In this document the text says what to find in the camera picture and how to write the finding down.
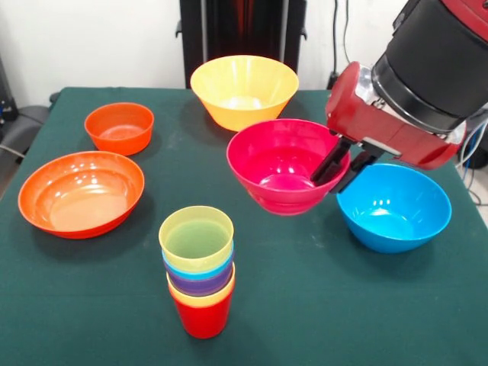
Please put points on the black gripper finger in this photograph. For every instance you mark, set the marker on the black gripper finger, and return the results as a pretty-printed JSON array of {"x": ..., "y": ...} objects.
[
  {"x": 329, "y": 165},
  {"x": 356, "y": 171}
]

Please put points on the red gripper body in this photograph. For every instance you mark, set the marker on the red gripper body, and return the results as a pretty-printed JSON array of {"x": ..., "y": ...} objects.
[{"x": 381, "y": 129}]

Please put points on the pink bowl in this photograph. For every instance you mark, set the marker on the pink bowl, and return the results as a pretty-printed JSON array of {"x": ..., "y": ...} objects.
[{"x": 274, "y": 160}]

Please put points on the blue cup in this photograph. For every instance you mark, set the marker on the blue cup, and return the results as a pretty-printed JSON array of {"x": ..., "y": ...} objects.
[{"x": 198, "y": 273}]

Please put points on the translucent yellow cup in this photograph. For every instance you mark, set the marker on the translucent yellow cup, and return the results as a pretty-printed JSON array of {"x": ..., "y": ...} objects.
[{"x": 171, "y": 228}]

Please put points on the purple cup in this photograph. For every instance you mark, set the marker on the purple cup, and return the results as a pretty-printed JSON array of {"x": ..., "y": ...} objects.
[{"x": 198, "y": 288}]

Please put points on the orange-yellow cup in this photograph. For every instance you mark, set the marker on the orange-yellow cup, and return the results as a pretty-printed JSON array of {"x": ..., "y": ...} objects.
[{"x": 202, "y": 304}]

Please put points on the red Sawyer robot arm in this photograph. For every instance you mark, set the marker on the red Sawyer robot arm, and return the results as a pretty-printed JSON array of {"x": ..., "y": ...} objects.
[{"x": 431, "y": 57}]

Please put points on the large blue bowl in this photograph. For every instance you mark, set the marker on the large blue bowl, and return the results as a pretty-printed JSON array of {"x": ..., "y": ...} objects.
[{"x": 392, "y": 228}]

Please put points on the dark green table cloth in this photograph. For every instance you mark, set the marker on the dark green table cloth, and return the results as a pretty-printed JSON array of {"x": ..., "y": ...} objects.
[{"x": 267, "y": 248}]

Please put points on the black stand base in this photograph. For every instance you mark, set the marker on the black stand base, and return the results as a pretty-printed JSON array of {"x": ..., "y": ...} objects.
[{"x": 481, "y": 156}]

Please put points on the large yellow bowl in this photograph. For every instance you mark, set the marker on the large yellow bowl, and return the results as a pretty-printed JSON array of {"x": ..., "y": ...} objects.
[{"x": 244, "y": 103}]

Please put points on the small orange bowl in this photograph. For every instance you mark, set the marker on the small orange bowl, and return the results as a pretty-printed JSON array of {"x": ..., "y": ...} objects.
[{"x": 118, "y": 141}]

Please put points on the large shallow orange bowl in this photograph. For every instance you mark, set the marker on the large shallow orange bowl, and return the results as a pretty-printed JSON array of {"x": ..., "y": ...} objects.
[{"x": 80, "y": 198}]

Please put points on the grey stand base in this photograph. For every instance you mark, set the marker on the grey stand base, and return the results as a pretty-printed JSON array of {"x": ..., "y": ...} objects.
[{"x": 26, "y": 122}]

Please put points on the black equipment rack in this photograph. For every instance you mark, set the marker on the black equipment rack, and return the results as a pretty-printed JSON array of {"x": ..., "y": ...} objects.
[{"x": 5, "y": 99}]

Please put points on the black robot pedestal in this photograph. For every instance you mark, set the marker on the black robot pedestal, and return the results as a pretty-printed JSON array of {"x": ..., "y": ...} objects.
[{"x": 244, "y": 30}]

